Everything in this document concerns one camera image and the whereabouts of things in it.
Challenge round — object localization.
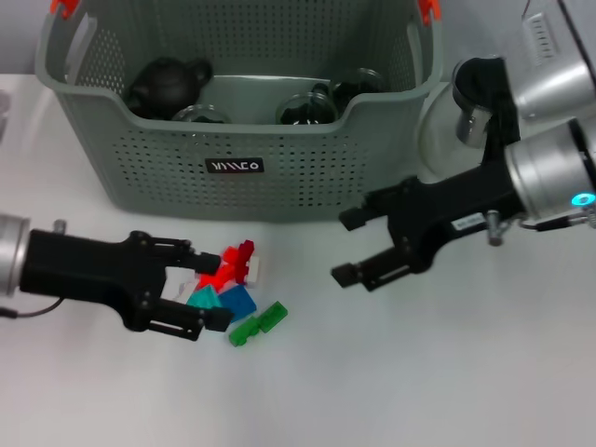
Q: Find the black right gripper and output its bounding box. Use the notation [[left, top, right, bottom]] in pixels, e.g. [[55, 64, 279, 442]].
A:
[[330, 162, 522, 292]]

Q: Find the black teapot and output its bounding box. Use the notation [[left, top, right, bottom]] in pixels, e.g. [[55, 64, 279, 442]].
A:
[[126, 55, 214, 118]]

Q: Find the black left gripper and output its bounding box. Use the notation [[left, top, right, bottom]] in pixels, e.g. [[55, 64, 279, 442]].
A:
[[20, 230, 233, 342]]

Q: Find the grey perforated storage basket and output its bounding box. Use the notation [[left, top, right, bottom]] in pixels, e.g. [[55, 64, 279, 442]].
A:
[[34, 0, 443, 224]]

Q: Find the blue toy block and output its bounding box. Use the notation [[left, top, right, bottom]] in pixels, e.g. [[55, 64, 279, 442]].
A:
[[218, 284, 257, 323]]

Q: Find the left arm grey cable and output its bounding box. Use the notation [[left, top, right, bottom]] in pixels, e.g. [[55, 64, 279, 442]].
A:
[[0, 297, 64, 320]]

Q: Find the glass carafe with black lid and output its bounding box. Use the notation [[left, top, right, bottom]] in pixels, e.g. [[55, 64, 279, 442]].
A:
[[416, 54, 522, 183]]

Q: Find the teal toy block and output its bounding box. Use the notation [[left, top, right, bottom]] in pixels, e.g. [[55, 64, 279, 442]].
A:
[[186, 284, 224, 309]]

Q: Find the green toy block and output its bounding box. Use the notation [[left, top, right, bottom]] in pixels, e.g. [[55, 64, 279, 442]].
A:
[[228, 316, 262, 346], [258, 301, 289, 333]]

